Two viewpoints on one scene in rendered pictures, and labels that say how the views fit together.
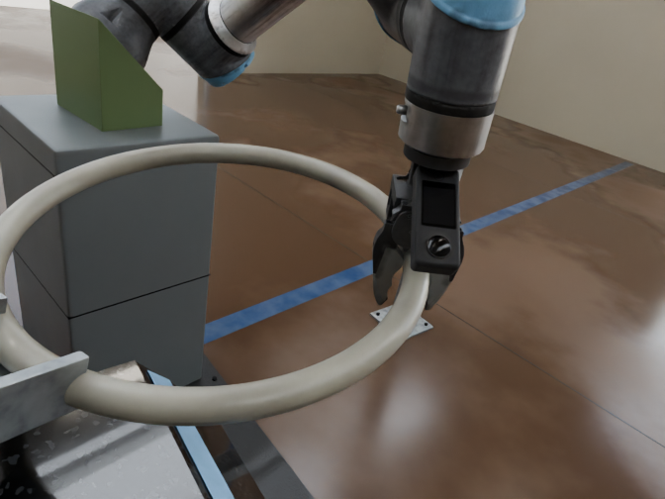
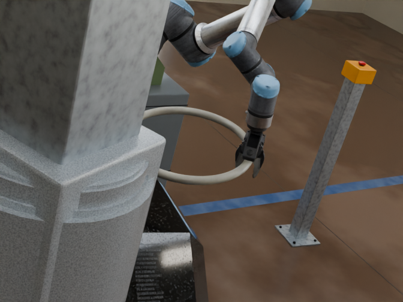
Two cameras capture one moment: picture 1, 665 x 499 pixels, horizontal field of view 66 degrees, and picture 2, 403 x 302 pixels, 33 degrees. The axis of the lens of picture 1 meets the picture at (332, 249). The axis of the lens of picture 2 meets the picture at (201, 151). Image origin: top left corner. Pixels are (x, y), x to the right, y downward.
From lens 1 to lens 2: 1.90 m
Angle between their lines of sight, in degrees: 10
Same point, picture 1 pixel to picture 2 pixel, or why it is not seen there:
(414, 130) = (247, 118)
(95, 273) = not seen: hidden behind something
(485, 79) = (265, 109)
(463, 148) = (260, 126)
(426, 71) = (250, 104)
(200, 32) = (189, 41)
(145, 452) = (159, 196)
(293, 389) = (201, 178)
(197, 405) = (179, 177)
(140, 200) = (144, 122)
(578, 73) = not seen: outside the picture
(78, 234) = not seen: hidden behind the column
